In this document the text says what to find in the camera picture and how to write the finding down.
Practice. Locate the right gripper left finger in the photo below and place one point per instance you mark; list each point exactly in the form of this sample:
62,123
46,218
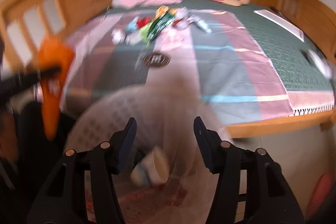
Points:
105,160

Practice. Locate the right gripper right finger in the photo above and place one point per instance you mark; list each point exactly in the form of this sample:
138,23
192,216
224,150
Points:
245,176

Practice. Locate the white plastic trash basket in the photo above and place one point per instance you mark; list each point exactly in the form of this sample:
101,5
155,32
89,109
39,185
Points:
164,119

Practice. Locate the blue face mask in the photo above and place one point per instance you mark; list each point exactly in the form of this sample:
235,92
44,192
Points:
132,26

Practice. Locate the orange snack bag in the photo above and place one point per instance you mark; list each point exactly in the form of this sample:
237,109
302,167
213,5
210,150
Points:
164,9

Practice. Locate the clear plastic barcode wrapper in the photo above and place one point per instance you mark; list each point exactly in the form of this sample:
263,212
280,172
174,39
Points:
200,23

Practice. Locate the paper cup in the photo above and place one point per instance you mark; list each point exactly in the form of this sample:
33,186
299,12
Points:
152,170

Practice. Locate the crumpled white tissue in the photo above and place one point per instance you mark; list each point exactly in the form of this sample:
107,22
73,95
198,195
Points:
118,36

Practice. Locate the green black snack bag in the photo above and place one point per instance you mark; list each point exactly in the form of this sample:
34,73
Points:
165,20

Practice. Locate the pink grey striped sheet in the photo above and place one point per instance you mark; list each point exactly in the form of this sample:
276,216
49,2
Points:
173,66

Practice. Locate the white handheld mite vacuum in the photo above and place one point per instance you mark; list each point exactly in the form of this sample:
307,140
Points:
319,62

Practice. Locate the green patterned mattress cover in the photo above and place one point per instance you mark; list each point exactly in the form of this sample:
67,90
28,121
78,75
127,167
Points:
286,52

